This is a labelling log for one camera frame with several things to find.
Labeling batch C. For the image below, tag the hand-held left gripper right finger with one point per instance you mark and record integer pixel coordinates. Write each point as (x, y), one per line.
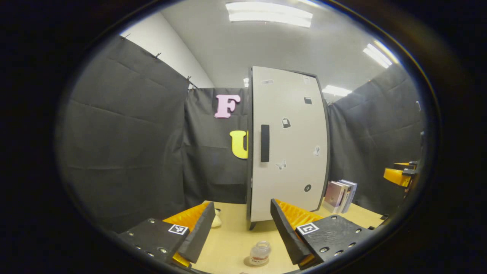
(288, 232)

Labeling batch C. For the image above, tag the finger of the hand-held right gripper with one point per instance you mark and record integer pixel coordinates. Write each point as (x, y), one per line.
(395, 177)
(405, 165)

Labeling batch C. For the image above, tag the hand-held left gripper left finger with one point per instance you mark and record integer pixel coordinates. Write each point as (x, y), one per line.
(201, 232)

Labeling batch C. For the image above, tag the clear bottle red label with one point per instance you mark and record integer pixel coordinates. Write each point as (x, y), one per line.
(260, 253)

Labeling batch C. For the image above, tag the round brown coaster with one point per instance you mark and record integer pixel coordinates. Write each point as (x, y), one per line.
(249, 262)

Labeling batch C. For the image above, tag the grey cabinet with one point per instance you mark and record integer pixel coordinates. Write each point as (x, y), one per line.
(249, 171)

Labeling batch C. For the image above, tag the cream plush toy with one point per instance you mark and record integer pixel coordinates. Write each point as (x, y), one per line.
(217, 220)

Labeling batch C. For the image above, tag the pale blue book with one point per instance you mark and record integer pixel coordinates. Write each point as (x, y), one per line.
(353, 192)

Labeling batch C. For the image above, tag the white spine book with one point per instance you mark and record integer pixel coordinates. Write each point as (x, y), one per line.
(345, 198)

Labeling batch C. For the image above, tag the black backdrop cloth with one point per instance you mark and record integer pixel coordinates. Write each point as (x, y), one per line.
(125, 133)

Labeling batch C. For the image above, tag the large ceiling light panel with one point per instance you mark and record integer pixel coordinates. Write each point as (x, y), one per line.
(270, 14)

